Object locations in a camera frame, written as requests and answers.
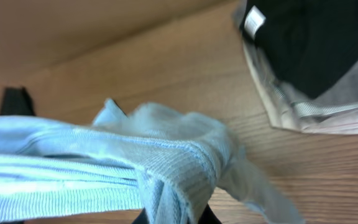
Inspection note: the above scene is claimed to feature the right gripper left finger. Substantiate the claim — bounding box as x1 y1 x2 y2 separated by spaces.
132 209 149 224

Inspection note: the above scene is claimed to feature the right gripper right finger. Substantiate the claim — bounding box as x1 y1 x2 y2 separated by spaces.
198 205 222 224

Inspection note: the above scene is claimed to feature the light blue printed t-shirt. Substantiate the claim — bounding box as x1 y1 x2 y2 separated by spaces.
0 100 304 223

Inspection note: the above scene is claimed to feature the beige folded garment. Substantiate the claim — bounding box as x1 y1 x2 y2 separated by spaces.
243 42 358 135

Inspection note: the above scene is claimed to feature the black t-shirt on left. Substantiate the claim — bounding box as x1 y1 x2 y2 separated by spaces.
0 87 36 116

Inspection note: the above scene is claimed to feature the grey folded garment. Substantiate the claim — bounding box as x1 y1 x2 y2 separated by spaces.
234 0 358 108

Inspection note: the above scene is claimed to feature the black folded shirt on pile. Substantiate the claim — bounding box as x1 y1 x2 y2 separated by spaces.
239 0 358 99

